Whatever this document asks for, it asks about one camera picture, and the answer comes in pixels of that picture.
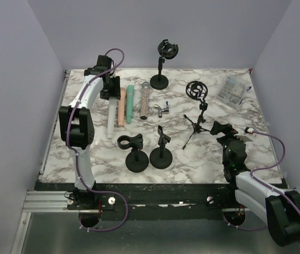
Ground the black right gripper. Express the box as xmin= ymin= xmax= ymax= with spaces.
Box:
xmin=211 ymin=120 xmax=249 ymax=166

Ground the black clip microphone stand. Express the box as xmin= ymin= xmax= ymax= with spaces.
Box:
xmin=150 ymin=125 xmax=173 ymax=169

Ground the clear plastic packet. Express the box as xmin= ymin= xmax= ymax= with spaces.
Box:
xmin=216 ymin=76 xmax=247 ymax=108

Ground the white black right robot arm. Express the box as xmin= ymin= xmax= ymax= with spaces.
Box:
xmin=210 ymin=121 xmax=300 ymax=247

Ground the mint green microphone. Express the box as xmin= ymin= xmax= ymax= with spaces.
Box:
xmin=126 ymin=85 xmax=134 ymax=124

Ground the chrome metal pipe fitting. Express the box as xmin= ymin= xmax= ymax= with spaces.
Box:
xmin=153 ymin=101 xmax=169 ymax=118

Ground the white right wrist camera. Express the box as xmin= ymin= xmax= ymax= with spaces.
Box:
xmin=234 ymin=127 xmax=255 ymax=143

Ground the pink microphone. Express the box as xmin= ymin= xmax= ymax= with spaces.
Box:
xmin=117 ymin=87 xmax=126 ymax=127

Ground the glitter microphone silver mesh head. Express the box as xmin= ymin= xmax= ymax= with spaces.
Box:
xmin=140 ymin=82 xmax=150 ymax=120

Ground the black shock mount tripod stand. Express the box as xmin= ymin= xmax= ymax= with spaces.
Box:
xmin=183 ymin=80 xmax=211 ymax=150

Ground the black shock mount round-base stand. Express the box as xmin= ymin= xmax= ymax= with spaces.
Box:
xmin=149 ymin=39 xmax=179 ymax=90

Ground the black mounting rail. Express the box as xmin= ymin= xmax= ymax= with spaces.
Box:
xmin=23 ymin=182 xmax=249 ymax=221

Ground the black ring-clip microphone stand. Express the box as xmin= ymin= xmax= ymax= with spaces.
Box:
xmin=117 ymin=134 xmax=149 ymax=173

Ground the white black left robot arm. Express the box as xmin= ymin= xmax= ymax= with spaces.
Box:
xmin=58 ymin=55 xmax=121 ymax=209

